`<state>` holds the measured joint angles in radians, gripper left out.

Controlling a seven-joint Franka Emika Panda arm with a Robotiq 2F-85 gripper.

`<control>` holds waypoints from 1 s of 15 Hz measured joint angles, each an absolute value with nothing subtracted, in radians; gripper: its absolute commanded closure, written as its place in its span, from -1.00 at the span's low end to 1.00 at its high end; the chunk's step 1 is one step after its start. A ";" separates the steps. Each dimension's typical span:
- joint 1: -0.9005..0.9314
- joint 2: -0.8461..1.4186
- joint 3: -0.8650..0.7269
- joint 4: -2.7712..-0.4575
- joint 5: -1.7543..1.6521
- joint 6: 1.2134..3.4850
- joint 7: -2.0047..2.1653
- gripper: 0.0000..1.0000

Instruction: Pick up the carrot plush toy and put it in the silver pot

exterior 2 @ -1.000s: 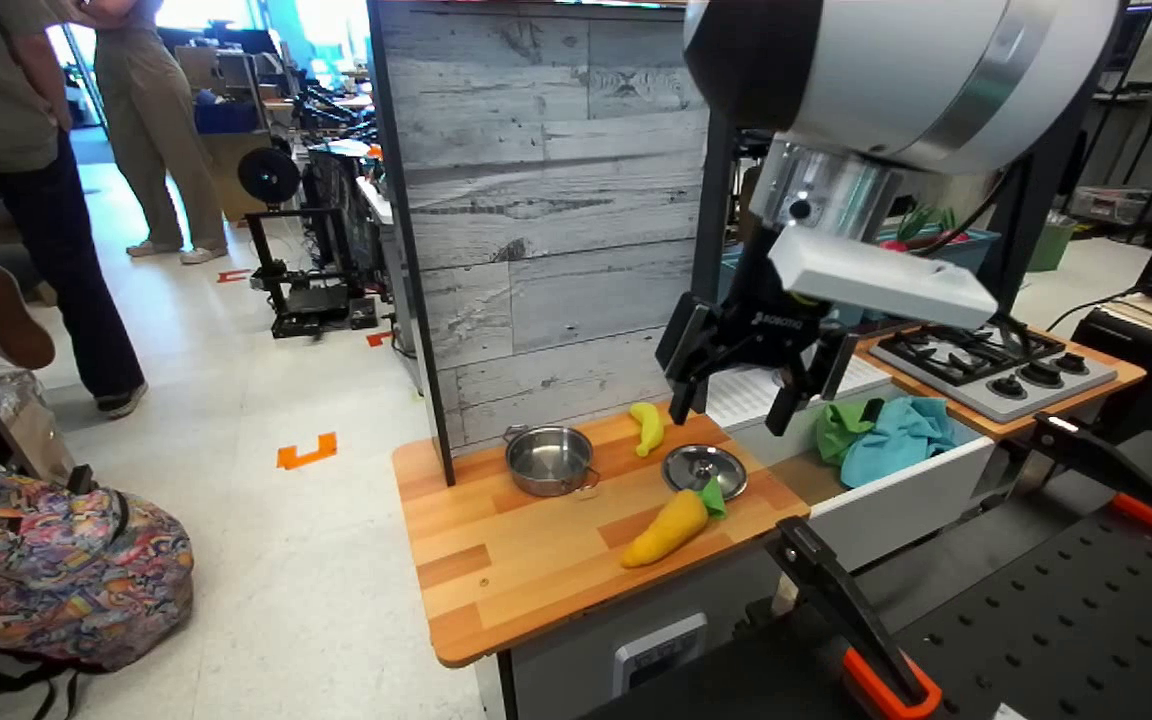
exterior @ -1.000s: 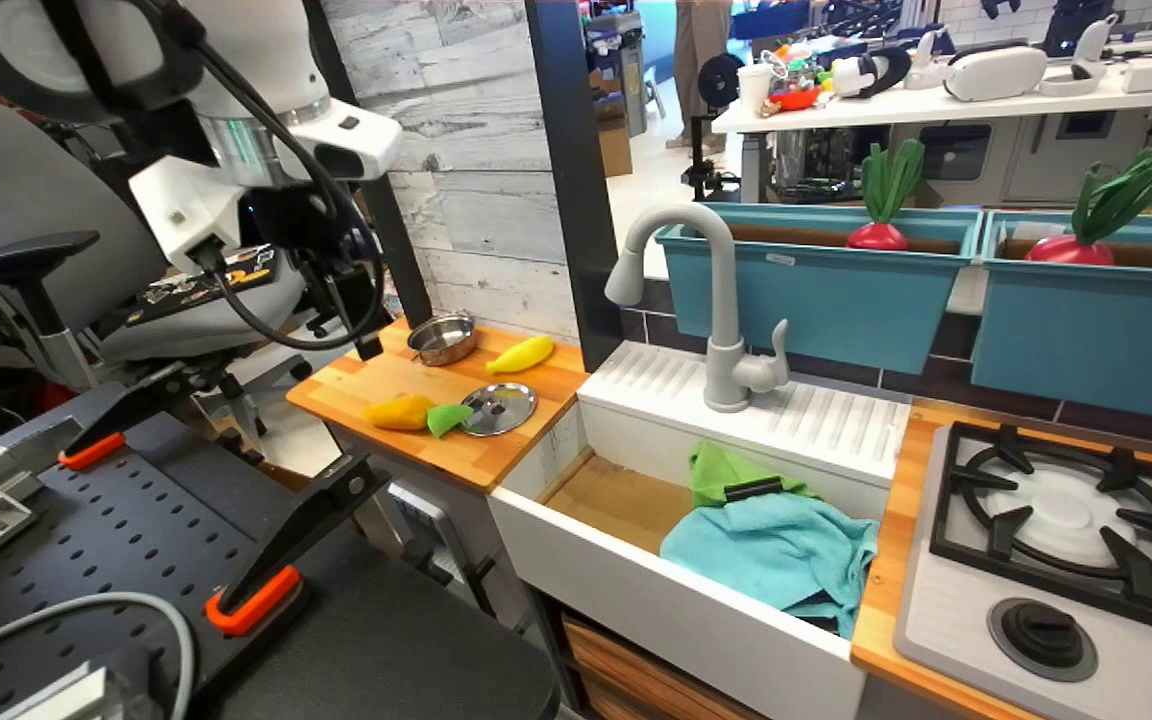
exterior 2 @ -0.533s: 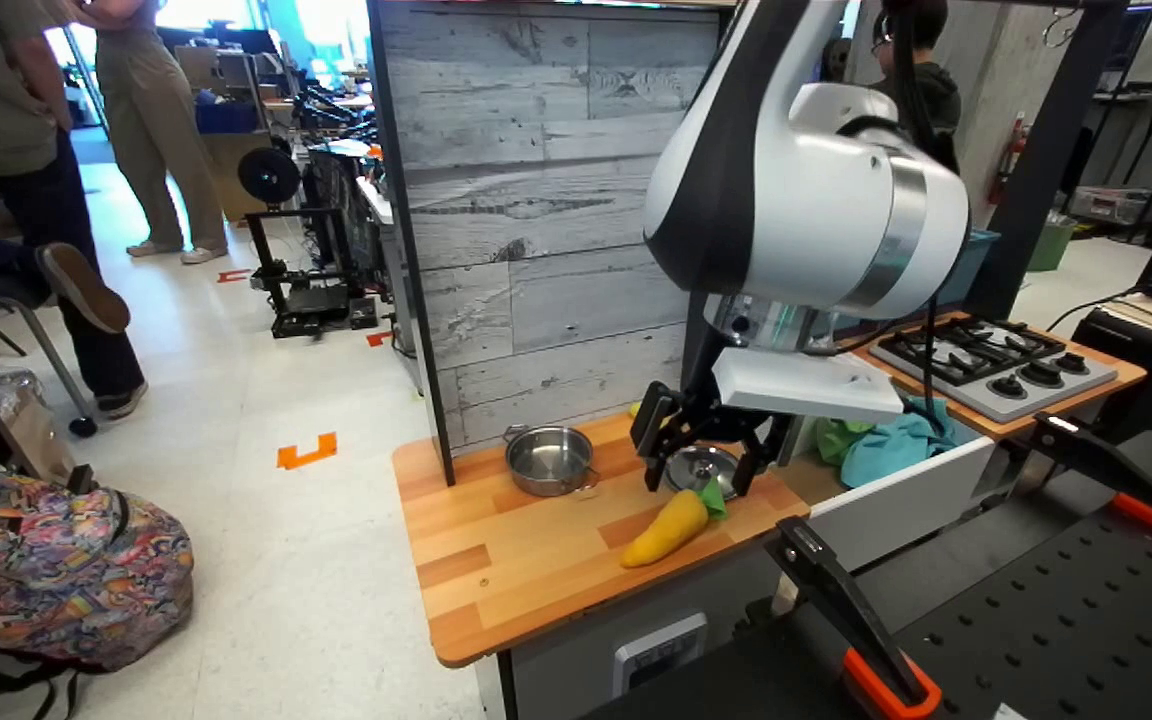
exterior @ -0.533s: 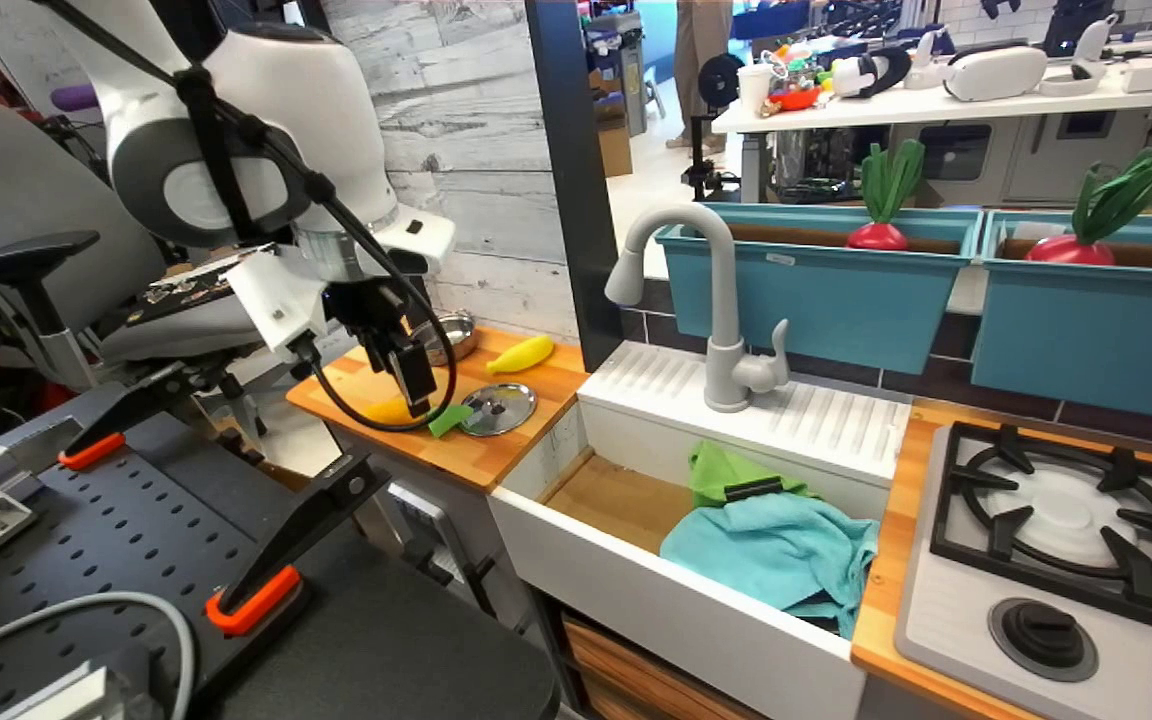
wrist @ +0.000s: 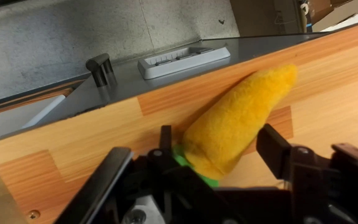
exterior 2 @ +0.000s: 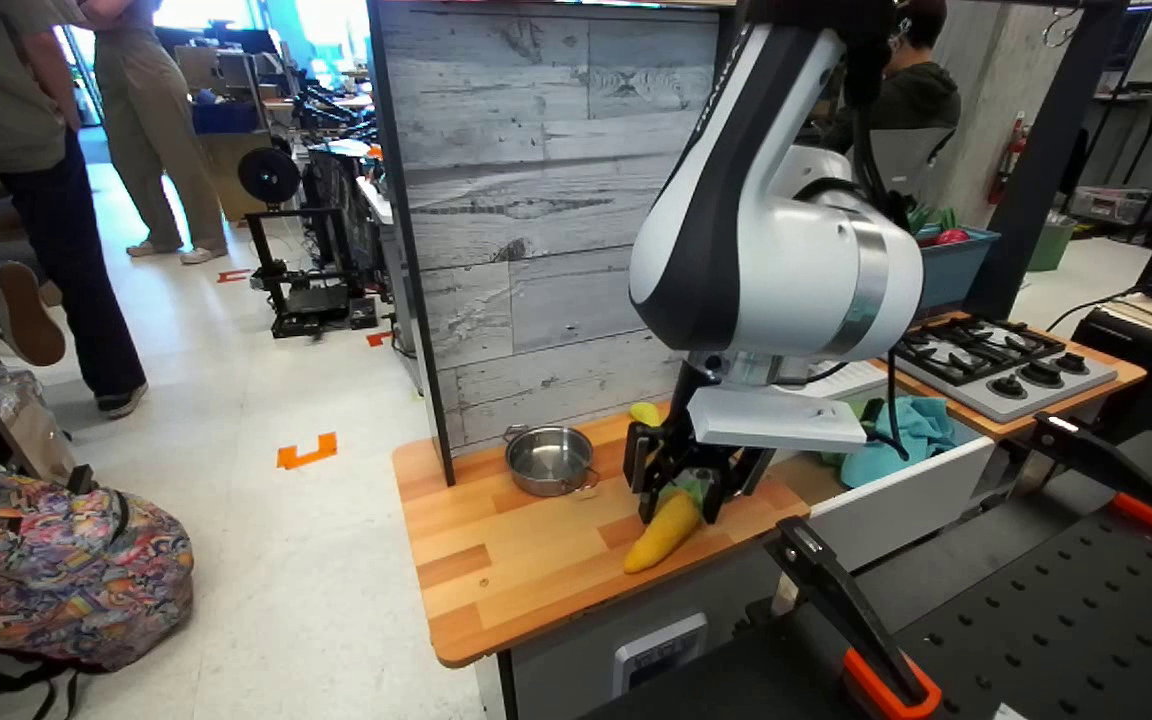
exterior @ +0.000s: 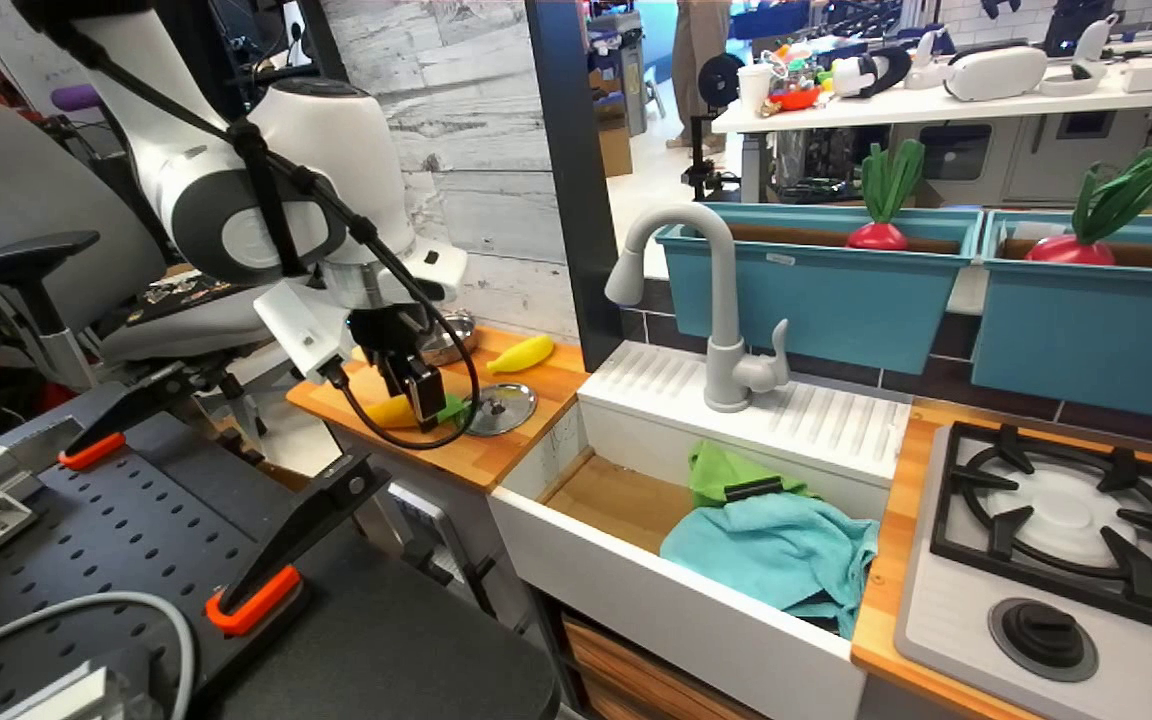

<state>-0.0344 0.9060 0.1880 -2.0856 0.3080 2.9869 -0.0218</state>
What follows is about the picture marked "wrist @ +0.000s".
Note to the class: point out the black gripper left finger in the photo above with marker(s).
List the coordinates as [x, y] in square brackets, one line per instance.
[161, 181]

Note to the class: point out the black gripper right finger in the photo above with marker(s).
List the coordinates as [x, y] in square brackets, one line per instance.
[310, 178]

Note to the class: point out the white power strip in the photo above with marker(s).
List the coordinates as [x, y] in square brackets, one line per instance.
[182, 62]

